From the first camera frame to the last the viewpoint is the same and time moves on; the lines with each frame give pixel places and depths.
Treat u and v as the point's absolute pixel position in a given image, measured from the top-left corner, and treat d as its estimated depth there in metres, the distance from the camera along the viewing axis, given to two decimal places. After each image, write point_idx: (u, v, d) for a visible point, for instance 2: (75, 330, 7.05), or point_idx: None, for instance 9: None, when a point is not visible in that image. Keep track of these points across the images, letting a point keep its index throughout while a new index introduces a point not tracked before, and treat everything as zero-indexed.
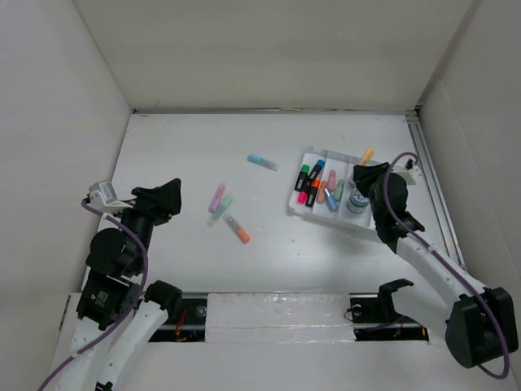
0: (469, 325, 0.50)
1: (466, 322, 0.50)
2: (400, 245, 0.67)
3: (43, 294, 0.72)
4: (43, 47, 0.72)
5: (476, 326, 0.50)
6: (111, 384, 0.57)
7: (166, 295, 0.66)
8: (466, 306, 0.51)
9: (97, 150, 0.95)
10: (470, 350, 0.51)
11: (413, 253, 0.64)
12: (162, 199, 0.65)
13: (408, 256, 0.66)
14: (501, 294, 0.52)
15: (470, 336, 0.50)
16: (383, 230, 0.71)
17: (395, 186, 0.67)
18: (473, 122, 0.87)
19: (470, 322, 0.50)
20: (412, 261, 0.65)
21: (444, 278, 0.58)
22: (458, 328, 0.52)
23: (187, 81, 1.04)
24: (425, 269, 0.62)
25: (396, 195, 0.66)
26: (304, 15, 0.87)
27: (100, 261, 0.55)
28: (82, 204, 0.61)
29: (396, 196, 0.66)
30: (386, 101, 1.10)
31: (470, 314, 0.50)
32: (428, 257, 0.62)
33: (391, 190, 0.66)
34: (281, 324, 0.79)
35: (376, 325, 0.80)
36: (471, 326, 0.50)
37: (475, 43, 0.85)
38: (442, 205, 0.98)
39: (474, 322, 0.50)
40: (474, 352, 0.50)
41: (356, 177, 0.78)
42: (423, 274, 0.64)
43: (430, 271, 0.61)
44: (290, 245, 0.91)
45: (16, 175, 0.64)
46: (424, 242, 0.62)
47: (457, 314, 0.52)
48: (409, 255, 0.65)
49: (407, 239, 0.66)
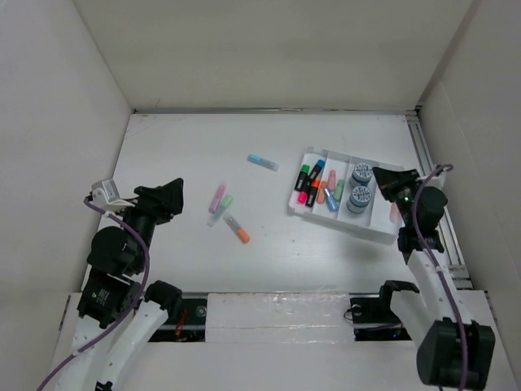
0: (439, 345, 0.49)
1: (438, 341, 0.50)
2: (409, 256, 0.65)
3: (42, 294, 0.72)
4: (42, 46, 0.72)
5: (446, 349, 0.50)
6: (111, 383, 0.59)
7: (166, 295, 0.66)
8: (445, 330, 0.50)
9: (97, 150, 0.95)
10: (431, 364, 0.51)
11: (420, 267, 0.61)
12: (163, 199, 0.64)
13: (415, 270, 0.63)
14: (485, 333, 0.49)
15: (436, 353, 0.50)
16: (403, 239, 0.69)
17: (431, 204, 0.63)
18: (473, 122, 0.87)
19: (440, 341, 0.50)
20: (418, 274, 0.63)
21: (438, 299, 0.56)
22: (430, 342, 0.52)
23: (188, 81, 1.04)
24: (425, 286, 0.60)
25: (427, 213, 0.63)
26: (304, 14, 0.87)
27: (102, 260, 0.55)
28: (85, 201, 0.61)
29: (427, 214, 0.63)
30: (386, 101, 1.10)
31: (445, 335, 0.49)
32: (431, 277, 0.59)
33: (424, 207, 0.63)
34: (282, 324, 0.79)
35: (377, 325, 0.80)
36: (440, 346, 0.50)
37: (475, 42, 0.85)
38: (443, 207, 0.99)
39: (445, 345, 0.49)
40: (435, 368, 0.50)
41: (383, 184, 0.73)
42: (422, 288, 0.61)
43: (428, 289, 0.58)
44: (291, 245, 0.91)
45: (16, 175, 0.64)
46: (434, 259, 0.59)
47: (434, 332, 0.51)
48: (418, 271, 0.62)
49: (422, 255, 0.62)
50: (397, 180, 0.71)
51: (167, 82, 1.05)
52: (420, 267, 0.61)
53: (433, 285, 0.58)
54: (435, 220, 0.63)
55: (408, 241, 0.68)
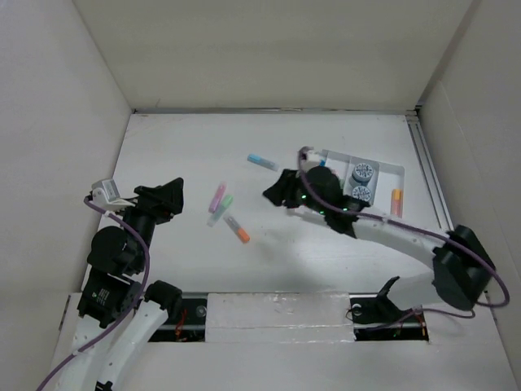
0: (452, 271, 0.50)
1: (449, 271, 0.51)
2: (357, 230, 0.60)
3: (42, 294, 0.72)
4: (42, 46, 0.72)
5: (458, 267, 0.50)
6: (111, 383, 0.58)
7: (166, 295, 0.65)
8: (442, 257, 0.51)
9: (97, 150, 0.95)
10: (464, 292, 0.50)
11: (369, 230, 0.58)
12: (164, 199, 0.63)
13: (369, 236, 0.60)
14: (463, 230, 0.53)
15: (457, 281, 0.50)
16: (335, 225, 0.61)
17: (323, 177, 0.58)
18: (474, 121, 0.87)
19: (450, 266, 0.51)
20: (373, 237, 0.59)
21: (410, 239, 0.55)
22: (444, 279, 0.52)
23: (188, 81, 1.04)
24: (389, 240, 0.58)
25: (330, 186, 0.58)
26: (304, 14, 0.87)
27: (102, 259, 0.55)
28: (85, 200, 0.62)
29: (328, 190, 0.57)
30: (386, 101, 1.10)
31: (446, 260, 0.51)
32: (386, 228, 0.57)
33: (323, 185, 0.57)
34: (281, 324, 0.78)
35: (376, 325, 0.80)
36: (454, 273, 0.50)
37: (475, 43, 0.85)
38: (442, 204, 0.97)
39: (454, 267, 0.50)
40: (470, 292, 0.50)
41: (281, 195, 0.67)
42: (390, 244, 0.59)
43: (396, 240, 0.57)
44: (291, 245, 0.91)
45: (16, 175, 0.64)
46: (376, 215, 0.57)
47: (440, 269, 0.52)
48: (370, 235, 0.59)
49: (366, 219, 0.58)
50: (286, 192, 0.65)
51: (167, 82, 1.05)
52: (370, 230, 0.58)
53: (395, 234, 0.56)
54: (338, 186, 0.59)
55: (339, 221, 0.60)
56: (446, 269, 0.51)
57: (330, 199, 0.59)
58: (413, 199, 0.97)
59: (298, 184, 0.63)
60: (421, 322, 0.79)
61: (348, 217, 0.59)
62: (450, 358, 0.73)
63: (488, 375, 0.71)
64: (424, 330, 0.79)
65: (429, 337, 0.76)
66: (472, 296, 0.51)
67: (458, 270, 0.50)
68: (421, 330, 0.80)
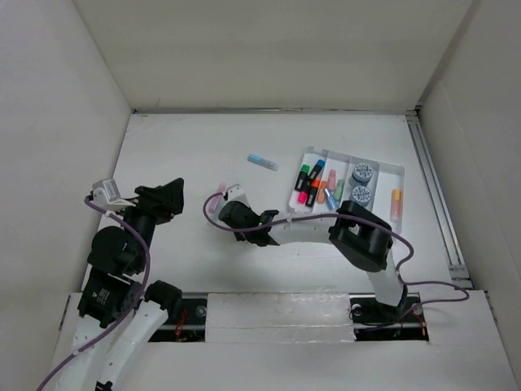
0: (352, 243, 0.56)
1: (350, 243, 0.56)
2: (276, 235, 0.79)
3: (42, 294, 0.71)
4: (42, 46, 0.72)
5: (356, 239, 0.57)
6: (111, 383, 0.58)
7: (166, 295, 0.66)
8: (338, 232, 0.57)
9: (97, 150, 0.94)
10: (368, 257, 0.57)
11: (285, 230, 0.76)
12: (164, 199, 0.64)
13: (285, 236, 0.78)
14: (348, 203, 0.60)
15: (360, 250, 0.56)
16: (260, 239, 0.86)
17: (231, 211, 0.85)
18: (473, 121, 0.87)
19: (348, 240, 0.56)
20: (290, 236, 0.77)
21: (313, 226, 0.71)
22: (350, 253, 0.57)
23: (187, 81, 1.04)
24: (299, 234, 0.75)
25: (238, 213, 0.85)
26: (304, 14, 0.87)
27: (102, 260, 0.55)
28: (85, 201, 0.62)
29: (235, 218, 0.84)
30: (386, 101, 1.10)
31: (344, 234, 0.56)
32: (293, 225, 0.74)
33: (232, 216, 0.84)
34: (281, 323, 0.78)
35: (377, 325, 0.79)
36: (355, 244, 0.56)
37: (475, 43, 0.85)
38: (443, 205, 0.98)
39: (352, 238, 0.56)
40: (373, 256, 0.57)
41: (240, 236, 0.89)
42: (303, 238, 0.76)
43: (304, 232, 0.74)
44: (290, 245, 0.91)
45: (16, 175, 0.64)
46: (283, 220, 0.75)
47: (343, 247, 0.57)
48: (287, 235, 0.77)
49: (278, 226, 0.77)
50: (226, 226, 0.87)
51: (167, 82, 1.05)
52: (284, 231, 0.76)
53: (299, 228, 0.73)
54: (242, 213, 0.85)
55: (260, 236, 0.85)
56: (347, 243, 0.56)
57: (244, 221, 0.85)
58: (415, 200, 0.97)
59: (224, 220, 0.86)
60: (421, 322, 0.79)
61: (264, 230, 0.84)
62: (450, 358, 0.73)
63: (488, 375, 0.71)
64: (424, 330, 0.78)
65: (429, 336, 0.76)
66: (377, 258, 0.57)
67: (356, 241, 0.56)
68: (421, 330, 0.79)
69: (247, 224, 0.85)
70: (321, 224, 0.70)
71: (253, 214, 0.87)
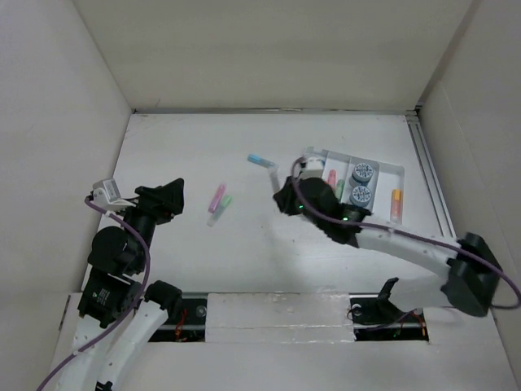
0: (468, 283, 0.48)
1: (466, 283, 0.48)
2: (364, 242, 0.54)
3: (43, 294, 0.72)
4: (42, 46, 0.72)
5: (473, 278, 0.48)
6: (111, 383, 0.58)
7: (166, 295, 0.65)
8: (463, 271, 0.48)
9: (97, 150, 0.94)
10: (479, 303, 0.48)
11: (375, 241, 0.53)
12: (164, 199, 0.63)
13: (373, 246, 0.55)
14: (472, 238, 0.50)
15: (474, 292, 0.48)
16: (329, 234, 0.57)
17: (316, 190, 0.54)
18: (474, 121, 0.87)
19: (466, 278, 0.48)
20: (378, 247, 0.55)
21: (422, 251, 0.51)
22: (459, 290, 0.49)
23: (188, 81, 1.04)
24: (394, 249, 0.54)
25: (326, 196, 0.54)
26: (304, 14, 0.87)
27: (102, 260, 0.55)
28: (85, 201, 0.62)
29: (321, 203, 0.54)
30: (386, 101, 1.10)
31: (469, 275, 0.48)
32: (393, 239, 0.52)
33: (318, 197, 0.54)
34: (281, 324, 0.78)
35: (377, 325, 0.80)
36: (478, 288, 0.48)
37: (475, 43, 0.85)
38: (442, 205, 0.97)
39: (475, 282, 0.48)
40: (485, 301, 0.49)
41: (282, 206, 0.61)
42: (392, 252, 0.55)
43: (400, 251, 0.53)
44: (291, 244, 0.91)
45: (16, 175, 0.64)
46: (381, 225, 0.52)
47: (457, 282, 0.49)
48: (374, 244, 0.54)
49: (369, 232, 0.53)
50: (286, 199, 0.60)
51: (167, 82, 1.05)
52: (374, 241, 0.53)
53: (403, 243, 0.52)
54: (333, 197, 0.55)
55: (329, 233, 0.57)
56: (462, 281, 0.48)
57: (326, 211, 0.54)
58: (414, 200, 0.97)
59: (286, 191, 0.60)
60: (421, 322, 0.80)
61: (348, 229, 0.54)
62: (450, 358, 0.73)
63: (488, 375, 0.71)
64: (424, 330, 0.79)
65: (429, 336, 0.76)
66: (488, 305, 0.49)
67: (473, 282, 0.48)
68: (421, 330, 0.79)
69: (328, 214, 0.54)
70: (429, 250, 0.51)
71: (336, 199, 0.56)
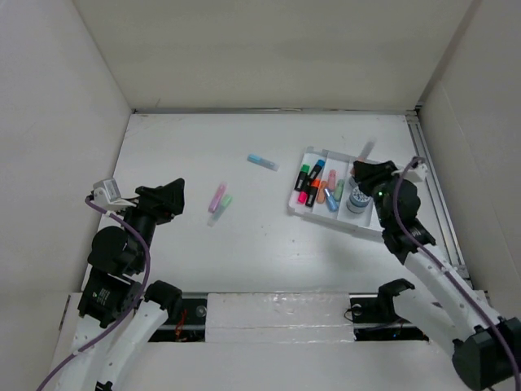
0: (481, 357, 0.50)
1: (479, 355, 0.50)
2: (410, 262, 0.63)
3: (42, 294, 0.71)
4: (42, 46, 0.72)
5: (488, 357, 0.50)
6: (111, 383, 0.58)
7: (166, 295, 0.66)
8: (481, 340, 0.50)
9: (97, 150, 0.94)
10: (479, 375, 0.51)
11: (425, 273, 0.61)
12: (164, 199, 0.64)
13: (420, 276, 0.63)
14: (514, 323, 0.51)
15: (482, 365, 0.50)
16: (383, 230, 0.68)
17: (404, 195, 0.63)
18: (474, 121, 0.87)
19: (482, 352, 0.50)
20: (423, 279, 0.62)
21: (458, 305, 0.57)
22: (469, 356, 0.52)
23: (188, 81, 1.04)
24: (436, 290, 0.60)
25: (409, 207, 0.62)
26: (304, 14, 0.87)
27: (102, 260, 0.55)
28: (86, 201, 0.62)
29: (404, 208, 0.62)
30: (386, 101, 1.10)
31: (486, 348, 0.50)
32: (440, 278, 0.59)
33: (403, 202, 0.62)
34: (281, 324, 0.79)
35: (376, 325, 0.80)
36: (484, 361, 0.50)
37: (475, 43, 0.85)
38: (443, 205, 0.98)
39: (487, 357, 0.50)
40: (483, 378, 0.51)
41: (358, 179, 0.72)
42: (433, 292, 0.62)
43: (440, 292, 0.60)
44: (291, 245, 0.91)
45: (15, 175, 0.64)
46: (439, 262, 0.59)
47: (470, 346, 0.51)
48: (422, 274, 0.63)
49: (415, 255, 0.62)
50: (373, 177, 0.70)
51: (167, 82, 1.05)
52: (422, 270, 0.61)
53: (447, 288, 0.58)
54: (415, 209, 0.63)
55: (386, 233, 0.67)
56: (476, 352, 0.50)
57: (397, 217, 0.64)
58: None
59: (382, 176, 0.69)
60: None
61: (405, 242, 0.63)
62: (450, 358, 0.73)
63: None
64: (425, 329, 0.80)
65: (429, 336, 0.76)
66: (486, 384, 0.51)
67: (487, 358, 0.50)
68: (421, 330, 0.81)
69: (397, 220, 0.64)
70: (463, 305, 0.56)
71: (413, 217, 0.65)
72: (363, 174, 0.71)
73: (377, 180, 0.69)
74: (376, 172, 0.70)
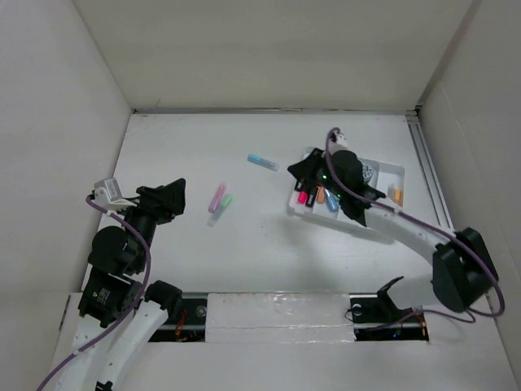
0: (450, 270, 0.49)
1: (448, 269, 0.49)
2: (367, 218, 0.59)
3: (43, 294, 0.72)
4: (42, 47, 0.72)
5: (457, 267, 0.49)
6: (111, 383, 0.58)
7: (166, 296, 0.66)
8: (444, 252, 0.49)
9: (97, 149, 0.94)
10: (458, 294, 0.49)
11: (380, 221, 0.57)
12: (165, 199, 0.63)
13: (377, 226, 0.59)
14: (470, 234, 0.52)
15: (453, 279, 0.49)
16: (347, 209, 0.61)
17: (346, 162, 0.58)
18: (474, 120, 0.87)
19: (450, 265, 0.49)
20: (381, 228, 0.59)
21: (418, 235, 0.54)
22: (443, 277, 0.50)
23: (188, 81, 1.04)
24: (394, 231, 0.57)
25: (355, 172, 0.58)
26: (304, 13, 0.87)
27: (102, 259, 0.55)
28: (87, 200, 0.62)
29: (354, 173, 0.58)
30: (386, 101, 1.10)
31: (451, 259, 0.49)
32: (396, 220, 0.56)
33: (343, 167, 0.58)
34: (281, 324, 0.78)
35: (377, 325, 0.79)
36: (453, 274, 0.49)
37: (475, 43, 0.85)
38: (442, 204, 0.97)
39: (456, 267, 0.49)
40: (462, 296, 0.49)
41: (298, 177, 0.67)
42: (394, 236, 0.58)
43: (403, 235, 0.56)
44: (291, 245, 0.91)
45: (16, 175, 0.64)
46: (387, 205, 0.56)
47: (438, 264, 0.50)
48: (379, 226, 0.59)
49: (375, 210, 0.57)
50: (310, 165, 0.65)
51: (167, 82, 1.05)
52: (380, 221, 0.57)
53: (404, 226, 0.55)
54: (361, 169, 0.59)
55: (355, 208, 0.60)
56: (445, 267, 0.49)
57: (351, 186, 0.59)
58: (413, 200, 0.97)
59: (318, 160, 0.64)
60: (421, 322, 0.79)
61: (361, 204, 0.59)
62: (450, 358, 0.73)
63: (488, 375, 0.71)
64: (424, 330, 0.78)
65: (429, 336, 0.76)
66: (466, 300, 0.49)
67: (454, 269, 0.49)
68: (421, 330, 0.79)
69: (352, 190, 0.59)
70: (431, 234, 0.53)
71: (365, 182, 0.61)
72: (298, 168, 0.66)
73: (315, 165, 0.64)
74: (309, 160, 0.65)
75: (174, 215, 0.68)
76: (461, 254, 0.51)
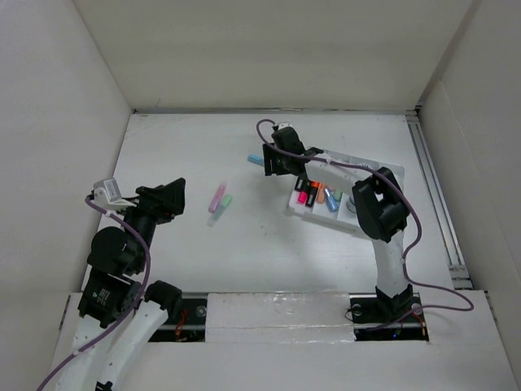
0: (367, 202, 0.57)
1: (365, 202, 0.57)
2: (308, 171, 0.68)
3: (43, 294, 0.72)
4: (42, 47, 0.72)
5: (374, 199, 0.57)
6: (111, 383, 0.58)
7: (166, 295, 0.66)
8: (362, 187, 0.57)
9: (96, 149, 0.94)
10: (376, 221, 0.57)
11: (317, 171, 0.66)
12: (165, 199, 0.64)
13: (317, 177, 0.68)
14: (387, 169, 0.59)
15: (371, 211, 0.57)
16: (293, 169, 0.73)
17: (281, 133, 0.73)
18: (474, 120, 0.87)
19: (367, 198, 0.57)
20: (319, 177, 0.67)
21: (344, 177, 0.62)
22: (363, 209, 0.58)
23: (188, 81, 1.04)
24: (330, 179, 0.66)
25: (287, 138, 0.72)
26: (304, 13, 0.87)
27: (102, 259, 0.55)
28: (86, 200, 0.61)
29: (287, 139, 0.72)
30: (386, 102, 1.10)
31: (367, 193, 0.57)
32: (328, 169, 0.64)
33: (281, 136, 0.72)
34: (281, 324, 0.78)
35: (377, 325, 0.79)
36: (370, 205, 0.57)
37: (475, 43, 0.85)
38: (442, 205, 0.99)
39: (372, 199, 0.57)
40: (380, 223, 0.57)
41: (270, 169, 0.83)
42: (330, 184, 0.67)
43: (334, 180, 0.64)
44: (290, 244, 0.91)
45: (15, 175, 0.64)
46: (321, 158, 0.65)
47: (357, 199, 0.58)
48: (317, 173, 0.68)
49: (313, 163, 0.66)
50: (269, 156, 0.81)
51: (167, 82, 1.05)
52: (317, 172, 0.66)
53: (334, 172, 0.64)
54: (295, 138, 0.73)
55: (298, 165, 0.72)
56: (363, 199, 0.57)
57: (291, 150, 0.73)
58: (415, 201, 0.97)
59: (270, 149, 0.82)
60: (421, 322, 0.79)
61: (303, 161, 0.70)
62: (450, 358, 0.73)
63: (488, 375, 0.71)
64: (424, 329, 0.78)
65: (429, 336, 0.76)
66: (383, 228, 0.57)
67: (371, 201, 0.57)
68: (421, 330, 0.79)
69: (291, 152, 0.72)
70: (356, 176, 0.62)
71: (303, 147, 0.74)
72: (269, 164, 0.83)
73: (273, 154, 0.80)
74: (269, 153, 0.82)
75: (174, 215, 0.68)
76: (381, 190, 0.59)
